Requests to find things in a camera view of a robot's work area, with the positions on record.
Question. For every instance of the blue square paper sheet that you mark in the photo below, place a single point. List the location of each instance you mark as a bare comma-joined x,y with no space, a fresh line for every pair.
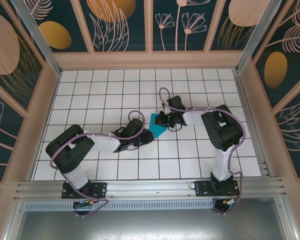
156,131

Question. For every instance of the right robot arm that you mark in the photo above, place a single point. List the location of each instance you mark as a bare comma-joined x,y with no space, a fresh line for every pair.
222,165

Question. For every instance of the aluminium corner post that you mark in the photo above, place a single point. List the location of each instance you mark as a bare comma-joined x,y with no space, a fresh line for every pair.
37,37
258,37

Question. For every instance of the steel sheet panel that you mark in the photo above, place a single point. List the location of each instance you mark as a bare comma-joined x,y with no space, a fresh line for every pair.
150,225

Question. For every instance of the small electronics board with connector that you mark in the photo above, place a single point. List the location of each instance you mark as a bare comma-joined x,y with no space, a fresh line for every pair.
231,201
86,203

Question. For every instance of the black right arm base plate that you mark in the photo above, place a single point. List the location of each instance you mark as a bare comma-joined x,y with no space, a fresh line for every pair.
202,190

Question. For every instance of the aluminium side rail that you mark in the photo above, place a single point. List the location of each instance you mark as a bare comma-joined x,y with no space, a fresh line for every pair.
252,125

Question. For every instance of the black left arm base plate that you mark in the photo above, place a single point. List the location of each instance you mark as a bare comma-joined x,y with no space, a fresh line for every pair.
100,190

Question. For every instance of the long aluminium mounting rail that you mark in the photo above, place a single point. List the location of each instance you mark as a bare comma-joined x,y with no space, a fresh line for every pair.
150,187

